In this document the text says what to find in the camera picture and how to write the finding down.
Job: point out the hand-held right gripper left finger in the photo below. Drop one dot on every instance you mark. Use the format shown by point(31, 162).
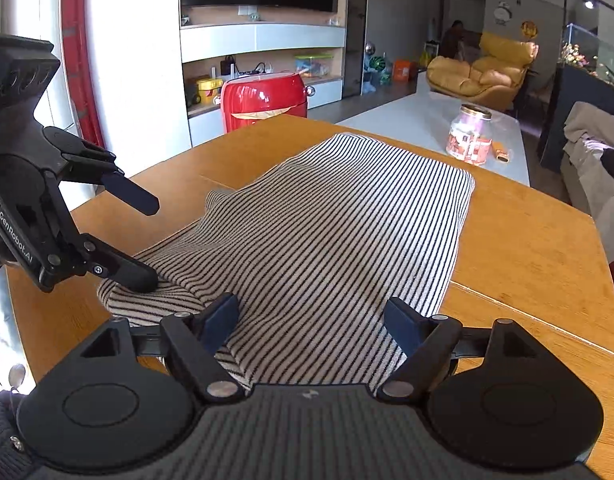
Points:
point(222, 316)

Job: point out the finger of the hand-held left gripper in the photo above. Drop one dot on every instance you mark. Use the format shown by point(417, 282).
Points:
point(132, 192)
point(132, 275)

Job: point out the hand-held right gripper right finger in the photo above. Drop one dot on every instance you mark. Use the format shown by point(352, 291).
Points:
point(402, 319)

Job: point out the black white striped garment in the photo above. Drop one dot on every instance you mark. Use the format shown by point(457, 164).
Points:
point(312, 240)

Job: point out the yellow toy truck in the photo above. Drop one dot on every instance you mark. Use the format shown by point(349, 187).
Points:
point(208, 91)

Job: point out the red glossy rounded case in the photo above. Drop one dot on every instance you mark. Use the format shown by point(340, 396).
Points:
point(264, 102)

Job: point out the glass candy jar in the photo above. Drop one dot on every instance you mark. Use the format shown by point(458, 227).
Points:
point(469, 140)

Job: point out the small orange packet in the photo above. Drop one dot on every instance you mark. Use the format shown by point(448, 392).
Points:
point(502, 153)

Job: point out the white coffee table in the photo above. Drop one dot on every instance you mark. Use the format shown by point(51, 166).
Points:
point(412, 115)

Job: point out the white wooden television cabinet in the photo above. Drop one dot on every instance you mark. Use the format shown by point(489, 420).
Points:
point(267, 37)

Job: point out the green lid plastic box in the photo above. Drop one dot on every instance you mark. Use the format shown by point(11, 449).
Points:
point(313, 66)

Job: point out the grey sofa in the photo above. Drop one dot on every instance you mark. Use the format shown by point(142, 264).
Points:
point(582, 180)

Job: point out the orange cardboard box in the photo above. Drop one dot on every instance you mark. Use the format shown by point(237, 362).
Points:
point(405, 70)

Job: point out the yellow leather armchair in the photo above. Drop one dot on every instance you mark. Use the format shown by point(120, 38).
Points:
point(479, 77)

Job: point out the watermelon pattern ball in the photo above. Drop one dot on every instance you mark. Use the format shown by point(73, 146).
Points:
point(380, 65)

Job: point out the dark fish tank cabinet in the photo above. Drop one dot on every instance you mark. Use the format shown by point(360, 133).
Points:
point(562, 120)

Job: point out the beige blanket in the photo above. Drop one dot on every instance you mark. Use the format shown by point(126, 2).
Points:
point(584, 120)

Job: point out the chrome ball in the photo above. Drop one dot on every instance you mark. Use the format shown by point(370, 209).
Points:
point(370, 47)

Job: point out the glass fish tank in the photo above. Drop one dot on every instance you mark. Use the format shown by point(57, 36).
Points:
point(597, 50)

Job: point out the orange round wall ornament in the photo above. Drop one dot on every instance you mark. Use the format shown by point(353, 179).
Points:
point(529, 29)

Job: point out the panda wall clock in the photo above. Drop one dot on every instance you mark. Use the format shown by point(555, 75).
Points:
point(502, 13)

